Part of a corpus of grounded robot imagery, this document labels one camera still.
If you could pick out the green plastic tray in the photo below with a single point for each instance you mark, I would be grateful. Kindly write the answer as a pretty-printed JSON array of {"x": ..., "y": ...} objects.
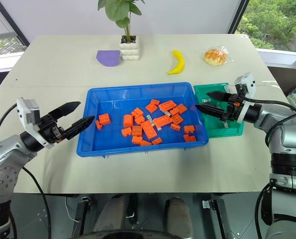
[{"x": 217, "y": 129}]

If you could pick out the small clear plastic piece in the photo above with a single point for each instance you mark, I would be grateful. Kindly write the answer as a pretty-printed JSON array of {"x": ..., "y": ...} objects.
[{"x": 229, "y": 88}]

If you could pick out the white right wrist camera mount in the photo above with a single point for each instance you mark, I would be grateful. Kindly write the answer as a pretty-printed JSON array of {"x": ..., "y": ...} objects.
[{"x": 247, "y": 83}]

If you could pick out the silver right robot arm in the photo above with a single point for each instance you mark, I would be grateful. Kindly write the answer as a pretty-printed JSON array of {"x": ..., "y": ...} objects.
[{"x": 287, "y": 139}]

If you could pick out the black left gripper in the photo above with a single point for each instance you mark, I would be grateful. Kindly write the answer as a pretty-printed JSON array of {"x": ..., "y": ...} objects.
[{"x": 49, "y": 127}]

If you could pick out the black table frame bracket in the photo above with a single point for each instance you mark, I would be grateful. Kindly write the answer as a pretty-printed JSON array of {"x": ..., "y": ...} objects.
[
  {"x": 83, "y": 214},
  {"x": 218, "y": 219}
]

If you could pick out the bread bun in clear wrapper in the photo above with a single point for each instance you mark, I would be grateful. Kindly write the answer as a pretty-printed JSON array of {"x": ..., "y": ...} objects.
[{"x": 216, "y": 56}]

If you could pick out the small orange building block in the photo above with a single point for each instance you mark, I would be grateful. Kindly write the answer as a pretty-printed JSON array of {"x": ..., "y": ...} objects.
[
  {"x": 99, "y": 125},
  {"x": 105, "y": 119},
  {"x": 155, "y": 102},
  {"x": 146, "y": 143},
  {"x": 157, "y": 141},
  {"x": 126, "y": 132},
  {"x": 137, "y": 130},
  {"x": 175, "y": 127},
  {"x": 151, "y": 108},
  {"x": 139, "y": 120},
  {"x": 128, "y": 120},
  {"x": 177, "y": 119},
  {"x": 189, "y": 138},
  {"x": 189, "y": 129},
  {"x": 137, "y": 112},
  {"x": 137, "y": 140}
]

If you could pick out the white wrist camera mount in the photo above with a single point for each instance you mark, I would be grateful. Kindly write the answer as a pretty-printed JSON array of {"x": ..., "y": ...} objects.
[
  {"x": 247, "y": 83},
  {"x": 28, "y": 112}
]

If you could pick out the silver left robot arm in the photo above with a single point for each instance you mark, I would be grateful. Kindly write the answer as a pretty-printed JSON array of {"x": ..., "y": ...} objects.
[{"x": 3, "y": 159}]

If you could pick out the blue plastic bin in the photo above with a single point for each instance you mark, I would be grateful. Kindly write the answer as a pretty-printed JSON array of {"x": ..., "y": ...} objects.
[{"x": 113, "y": 142}]

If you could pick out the green leafy plant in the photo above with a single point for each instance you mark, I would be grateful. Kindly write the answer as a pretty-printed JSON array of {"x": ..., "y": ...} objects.
[{"x": 118, "y": 10}]

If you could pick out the purple foam piece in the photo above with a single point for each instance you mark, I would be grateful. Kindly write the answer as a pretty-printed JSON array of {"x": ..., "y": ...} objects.
[{"x": 108, "y": 57}]

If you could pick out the black window frame bar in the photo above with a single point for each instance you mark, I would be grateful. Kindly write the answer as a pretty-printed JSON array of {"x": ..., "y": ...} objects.
[
  {"x": 238, "y": 15},
  {"x": 16, "y": 25}
]

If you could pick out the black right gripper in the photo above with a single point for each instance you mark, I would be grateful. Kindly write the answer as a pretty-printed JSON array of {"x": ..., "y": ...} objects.
[{"x": 233, "y": 107}]

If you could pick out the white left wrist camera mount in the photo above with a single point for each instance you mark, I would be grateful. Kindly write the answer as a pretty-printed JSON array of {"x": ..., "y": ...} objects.
[{"x": 28, "y": 112}]

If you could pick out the dark rounded base shape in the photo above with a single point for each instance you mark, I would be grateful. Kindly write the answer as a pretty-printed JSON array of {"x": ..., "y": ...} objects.
[{"x": 125, "y": 235}]

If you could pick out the grey rounded leg cover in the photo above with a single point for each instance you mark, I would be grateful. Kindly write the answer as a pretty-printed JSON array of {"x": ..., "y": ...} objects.
[
  {"x": 110, "y": 214},
  {"x": 178, "y": 216}
]

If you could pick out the yellow banana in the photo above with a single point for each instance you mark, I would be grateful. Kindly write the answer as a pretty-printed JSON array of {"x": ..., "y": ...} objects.
[{"x": 179, "y": 62}]

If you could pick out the white bubble plant pot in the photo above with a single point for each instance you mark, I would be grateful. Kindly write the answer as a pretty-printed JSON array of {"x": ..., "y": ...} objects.
[{"x": 129, "y": 51}]

